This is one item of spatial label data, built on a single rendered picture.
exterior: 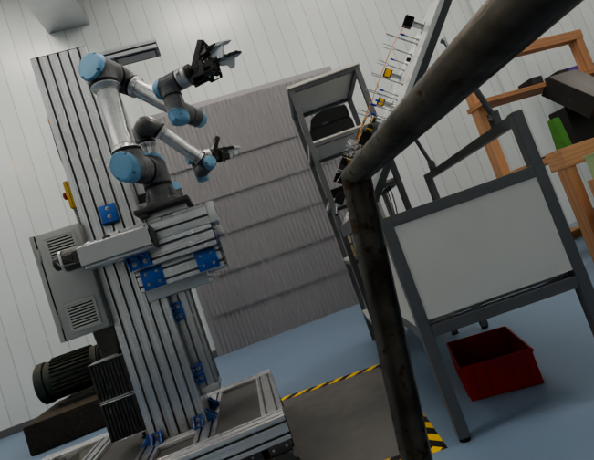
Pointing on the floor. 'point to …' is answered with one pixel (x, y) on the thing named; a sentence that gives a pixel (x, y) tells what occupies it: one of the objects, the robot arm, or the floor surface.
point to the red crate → (494, 363)
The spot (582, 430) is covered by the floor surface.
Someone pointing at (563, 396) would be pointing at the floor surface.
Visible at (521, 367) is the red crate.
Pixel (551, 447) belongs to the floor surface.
